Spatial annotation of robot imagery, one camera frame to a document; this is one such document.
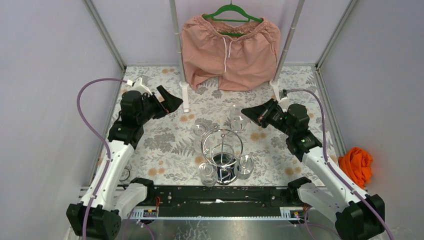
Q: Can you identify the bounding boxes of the chrome wine glass rack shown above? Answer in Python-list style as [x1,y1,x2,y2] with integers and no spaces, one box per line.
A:
[201,125,244,186]

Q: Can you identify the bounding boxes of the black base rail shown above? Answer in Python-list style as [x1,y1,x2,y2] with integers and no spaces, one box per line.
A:
[136,185,305,219]

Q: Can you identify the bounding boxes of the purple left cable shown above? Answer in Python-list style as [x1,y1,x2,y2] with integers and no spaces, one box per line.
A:
[76,78,130,240]

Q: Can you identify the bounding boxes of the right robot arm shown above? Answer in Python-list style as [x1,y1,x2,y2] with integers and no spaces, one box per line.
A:
[241,98,386,240]

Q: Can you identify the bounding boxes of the orange cloth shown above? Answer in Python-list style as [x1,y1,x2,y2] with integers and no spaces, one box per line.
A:
[338,147,374,189]

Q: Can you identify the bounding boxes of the floral table mat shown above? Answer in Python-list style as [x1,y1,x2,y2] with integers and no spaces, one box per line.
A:
[119,66,336,187]

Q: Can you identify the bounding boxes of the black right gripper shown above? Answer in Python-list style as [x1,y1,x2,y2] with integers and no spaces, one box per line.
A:
[241,98,294,137]

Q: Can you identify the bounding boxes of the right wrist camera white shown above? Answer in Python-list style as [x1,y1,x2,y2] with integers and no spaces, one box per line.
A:
[278,89,290,110]

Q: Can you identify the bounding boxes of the green clothes hanger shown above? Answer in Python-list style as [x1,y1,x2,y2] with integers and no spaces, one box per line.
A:
[202,0,264,37]

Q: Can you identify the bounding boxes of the purple cable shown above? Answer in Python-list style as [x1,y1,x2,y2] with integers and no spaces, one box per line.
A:
[286,88,395,240]
[76,78,130,240]

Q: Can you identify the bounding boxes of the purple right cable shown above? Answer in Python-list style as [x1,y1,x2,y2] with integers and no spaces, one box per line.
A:
[286,88,395,240]

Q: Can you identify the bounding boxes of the pink shorts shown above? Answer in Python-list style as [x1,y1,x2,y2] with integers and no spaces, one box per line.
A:
[181,15,281,91]

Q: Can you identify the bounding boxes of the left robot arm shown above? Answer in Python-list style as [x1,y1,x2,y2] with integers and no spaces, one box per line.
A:
[66,85,184,240]

